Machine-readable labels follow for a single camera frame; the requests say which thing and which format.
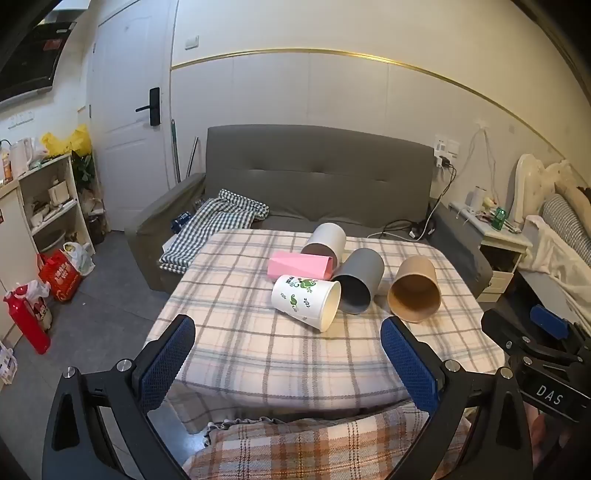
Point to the white wall sockets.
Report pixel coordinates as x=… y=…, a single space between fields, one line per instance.
x=21 y=119

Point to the plaid tablecloth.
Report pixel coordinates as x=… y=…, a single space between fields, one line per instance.
x=258 y=350

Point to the wrapped plant bouquet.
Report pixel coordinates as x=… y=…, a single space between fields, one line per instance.
x=90 y=194

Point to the white nightstand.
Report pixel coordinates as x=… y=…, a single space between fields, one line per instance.
x=505 y=242

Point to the white plastic bag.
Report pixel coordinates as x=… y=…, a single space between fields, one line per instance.
x=81 y=258

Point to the white door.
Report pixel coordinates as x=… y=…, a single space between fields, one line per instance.
x=124 y=161

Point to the blue checked cloth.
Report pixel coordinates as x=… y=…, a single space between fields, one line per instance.
x=207 y=221

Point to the brown paper cup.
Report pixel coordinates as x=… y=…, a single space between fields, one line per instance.
x=418 y=272

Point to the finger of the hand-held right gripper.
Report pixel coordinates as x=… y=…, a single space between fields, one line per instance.
x=548 y=321
x=503 y=330

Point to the pink cup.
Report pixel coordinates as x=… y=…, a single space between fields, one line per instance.
x=300 y=265

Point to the dark grey cup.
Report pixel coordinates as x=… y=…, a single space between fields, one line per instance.
x=364 y=267

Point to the grey checked pillow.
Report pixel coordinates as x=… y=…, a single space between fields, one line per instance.
x=565 y=221

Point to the white cup with green print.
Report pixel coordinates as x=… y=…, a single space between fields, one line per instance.
x=300 y=300

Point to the yellow plastic bag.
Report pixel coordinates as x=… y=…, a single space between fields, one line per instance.
x=76 y=141

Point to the metal pole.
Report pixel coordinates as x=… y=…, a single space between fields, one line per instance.
x=191 y=157

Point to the small blue packet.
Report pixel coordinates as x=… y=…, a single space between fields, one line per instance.
x=181 y=221

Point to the white shelf cabinet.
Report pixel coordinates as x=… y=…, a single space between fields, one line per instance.
x=14 y=221

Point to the orange plaid blanket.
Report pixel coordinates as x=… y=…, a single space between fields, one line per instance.
x=300 y=447

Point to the green bottle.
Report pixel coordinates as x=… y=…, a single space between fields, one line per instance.
x=499 y=219

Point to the white wall switch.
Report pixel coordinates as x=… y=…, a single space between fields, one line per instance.
x=192 y=42

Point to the grey sofa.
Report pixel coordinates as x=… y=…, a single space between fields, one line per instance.
x=314 y=175

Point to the black charger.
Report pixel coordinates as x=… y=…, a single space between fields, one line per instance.
x=445 y=162

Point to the white blanket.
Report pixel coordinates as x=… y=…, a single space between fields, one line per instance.
x=554 y=258

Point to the white kettle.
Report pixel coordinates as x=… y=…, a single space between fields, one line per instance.
x=21 y=157

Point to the white paper roll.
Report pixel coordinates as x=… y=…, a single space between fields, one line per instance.
x=478 y=198

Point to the orange bottle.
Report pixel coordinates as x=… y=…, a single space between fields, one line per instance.
x=6 y=166

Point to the white wall outlet panel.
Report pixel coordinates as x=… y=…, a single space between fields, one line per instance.
x=448 y=146

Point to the white mesh bag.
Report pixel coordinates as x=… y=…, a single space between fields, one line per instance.
x=7 y=364

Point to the red and white bag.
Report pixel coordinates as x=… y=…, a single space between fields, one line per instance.
x=25 y=318

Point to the cream bed headboard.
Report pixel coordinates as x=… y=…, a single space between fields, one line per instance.
x=531 y=180

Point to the black television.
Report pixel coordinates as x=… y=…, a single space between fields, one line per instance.
x=27 y=60

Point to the person's right hand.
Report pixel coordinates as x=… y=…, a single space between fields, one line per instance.
x=537 y=436

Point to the light grey cup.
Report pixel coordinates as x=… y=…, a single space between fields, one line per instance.
x=328 y=237

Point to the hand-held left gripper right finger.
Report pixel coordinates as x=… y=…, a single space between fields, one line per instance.
x=411 y=369

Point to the red gift bag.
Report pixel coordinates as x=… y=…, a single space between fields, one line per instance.
x=57 y=277

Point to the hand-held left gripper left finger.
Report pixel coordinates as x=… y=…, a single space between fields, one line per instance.
x=166 y=364

